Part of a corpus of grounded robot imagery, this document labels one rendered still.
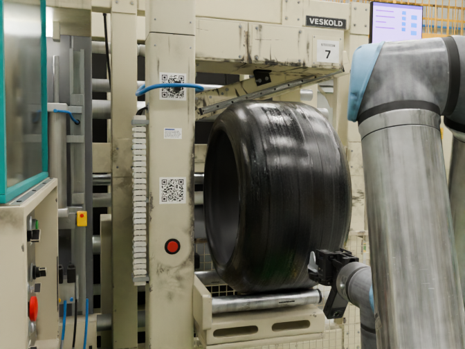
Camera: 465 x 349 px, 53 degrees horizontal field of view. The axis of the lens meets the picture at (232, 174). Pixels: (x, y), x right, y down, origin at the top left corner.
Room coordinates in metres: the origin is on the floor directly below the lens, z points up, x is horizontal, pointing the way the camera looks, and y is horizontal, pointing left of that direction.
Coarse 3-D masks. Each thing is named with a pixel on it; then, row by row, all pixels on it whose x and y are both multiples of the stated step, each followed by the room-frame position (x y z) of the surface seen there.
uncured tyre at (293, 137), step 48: (240, 144) 1.26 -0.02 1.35; (288, 144) 1.23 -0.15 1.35; (336, 144) 1.28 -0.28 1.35; (240, 192) 1.24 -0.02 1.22; (288, 192) 1.18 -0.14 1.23; (336, 192) 1.22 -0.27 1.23; (240, 240) 1.24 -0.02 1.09; (288, 240) 1.20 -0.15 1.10; (336, 240) 1.24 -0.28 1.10; (240, 288) 1.34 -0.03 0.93; (288, 288) 1.33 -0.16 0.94
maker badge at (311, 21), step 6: (306, 18) 2.05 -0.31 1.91; (312, 18) 2.06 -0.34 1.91; (318, 18) 2.07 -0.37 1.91; (324, 18) 2.08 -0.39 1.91; (330, 18) 2.09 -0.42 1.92; (336, 18) 2.10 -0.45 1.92; (306, 24) 2.05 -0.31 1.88; (312, 24) 2.06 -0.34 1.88; (318, 24) 2.07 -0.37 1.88; (324, 24) 2.08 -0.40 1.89; (330, 24) 2.09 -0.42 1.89; (336, 24) 2.10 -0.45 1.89; (342, 24) 2.10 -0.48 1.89
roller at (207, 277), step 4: (196, 272) 1.56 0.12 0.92; (200, 272) 1.56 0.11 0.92; (204, 272) 1.56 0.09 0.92; (208, 272) 1.56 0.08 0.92; (212, 272) 1.57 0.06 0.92; (216, 272) 1.57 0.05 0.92; (200, 276) 1.55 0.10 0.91; (204, 276) 1.55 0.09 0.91; (208, 276) 1.55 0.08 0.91; (212, 276) 1.56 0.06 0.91; (216, 276) 1.56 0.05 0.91; (200, 280) 1.54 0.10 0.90; (204, 280) 1.55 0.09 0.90; (208, 280) 1.55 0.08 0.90; (212, 280) 1.56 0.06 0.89; (216, 280) 1.56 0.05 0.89; (220, 280) 1.57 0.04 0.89; (204, 284) 1.56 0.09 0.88; (208, 284) 1.57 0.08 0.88
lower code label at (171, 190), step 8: (160, 184) 1.30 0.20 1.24; (168, 184) 1.31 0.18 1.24; (176, 184) 1.32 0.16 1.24; (184, 184) 1.32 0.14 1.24; (160, 192) 1.30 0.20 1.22; (168, 192) 1.31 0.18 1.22; (176, 192) 1.32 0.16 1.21; (184, 192) 1.32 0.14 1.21; (160, 200) 1.30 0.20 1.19; (168, 200) 1.31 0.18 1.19; (176, 200) 1.32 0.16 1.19; (184, 200) 1.32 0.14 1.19
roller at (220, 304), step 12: (216, 300) 1.28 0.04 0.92; (228, 300) 1.29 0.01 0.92; (240, 300) 1.30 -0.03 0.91; (252, 300) 1.30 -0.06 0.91; (264, 300) 1.31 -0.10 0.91; (276, 300) 1.32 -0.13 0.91; (288, 300) 1.33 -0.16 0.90; (300, 300) 1.34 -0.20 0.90; (312, 300) 1.35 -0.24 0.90; (216, 312) 1.28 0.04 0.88
